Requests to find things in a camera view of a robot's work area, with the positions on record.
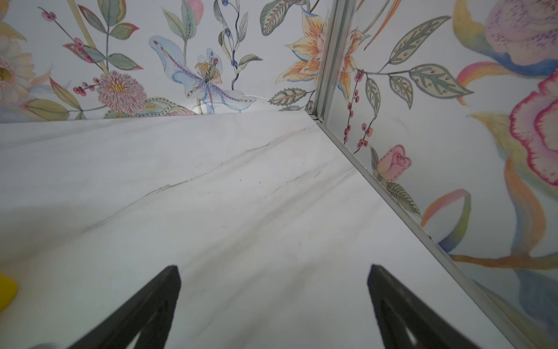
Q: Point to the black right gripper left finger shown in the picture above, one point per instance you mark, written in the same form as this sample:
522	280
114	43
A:
145	319

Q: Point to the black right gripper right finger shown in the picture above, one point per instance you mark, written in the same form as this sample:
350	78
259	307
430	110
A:
404	320

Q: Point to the yellow piggy bank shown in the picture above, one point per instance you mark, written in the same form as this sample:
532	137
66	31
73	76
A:
8	291

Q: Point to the aluminium frame corner post right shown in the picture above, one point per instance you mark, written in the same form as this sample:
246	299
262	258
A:
333	57

